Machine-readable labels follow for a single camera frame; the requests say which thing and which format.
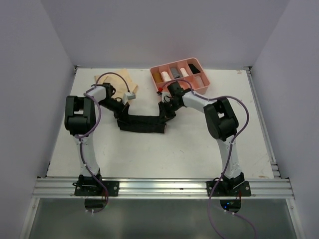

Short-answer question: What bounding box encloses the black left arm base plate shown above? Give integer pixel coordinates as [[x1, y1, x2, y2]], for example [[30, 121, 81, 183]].
[[72, 175, 120, 197]]

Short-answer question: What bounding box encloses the black underwear orange trim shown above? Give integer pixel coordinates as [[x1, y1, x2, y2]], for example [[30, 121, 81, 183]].
[[117, 102, 176, 133]]

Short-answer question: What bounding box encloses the black rolled underwear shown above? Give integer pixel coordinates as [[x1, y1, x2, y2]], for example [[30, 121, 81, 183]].
[[188, 63, 202, 75]]

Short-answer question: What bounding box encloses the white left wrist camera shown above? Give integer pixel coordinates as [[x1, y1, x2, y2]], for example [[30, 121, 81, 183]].
[[122, 92, 136, 105]]

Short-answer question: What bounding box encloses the beige underwear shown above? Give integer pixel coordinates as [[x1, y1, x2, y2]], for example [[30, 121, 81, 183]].
[[94, 69, 138, 98]]

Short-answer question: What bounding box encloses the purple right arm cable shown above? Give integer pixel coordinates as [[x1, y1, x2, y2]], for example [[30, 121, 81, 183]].
[[159, 79, 257, 239]]

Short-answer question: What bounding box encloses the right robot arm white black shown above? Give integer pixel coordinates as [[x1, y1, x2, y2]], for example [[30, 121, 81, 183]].
[[158, 80, 249, 196]]

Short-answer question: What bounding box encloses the brown rolled underwear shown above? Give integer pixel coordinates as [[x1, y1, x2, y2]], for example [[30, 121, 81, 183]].
[[153, 72, 162, 83]]

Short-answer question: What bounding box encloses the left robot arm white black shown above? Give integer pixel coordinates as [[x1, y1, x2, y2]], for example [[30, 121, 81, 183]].
[[64, 83, 135, 196]]

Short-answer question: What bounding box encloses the pink underwear cream waistband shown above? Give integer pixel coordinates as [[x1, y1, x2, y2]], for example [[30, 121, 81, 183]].
[[195, 76, 205, 88]]

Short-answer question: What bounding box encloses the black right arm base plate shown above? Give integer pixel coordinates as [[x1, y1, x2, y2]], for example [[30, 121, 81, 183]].
[[212, 173, 252, 197]]

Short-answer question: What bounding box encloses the grey rolled underwear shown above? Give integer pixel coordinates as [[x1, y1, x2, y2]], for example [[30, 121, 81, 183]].
[[170, 67, 182, 79]]

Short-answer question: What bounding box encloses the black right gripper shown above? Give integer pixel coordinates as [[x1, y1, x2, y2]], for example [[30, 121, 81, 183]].
[[159, 100, 182, 124]]

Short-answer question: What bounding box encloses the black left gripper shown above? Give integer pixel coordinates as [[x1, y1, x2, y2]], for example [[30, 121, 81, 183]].
[[98, 99, 130, 124]]

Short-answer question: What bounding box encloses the aluminium table frame rail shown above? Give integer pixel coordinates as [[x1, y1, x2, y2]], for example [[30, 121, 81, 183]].
[[32, 67, 294, 199]]

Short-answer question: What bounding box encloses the pink divided organizer tray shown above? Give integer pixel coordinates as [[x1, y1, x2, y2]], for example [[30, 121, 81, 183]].
[[150, 58, 210, 94]]

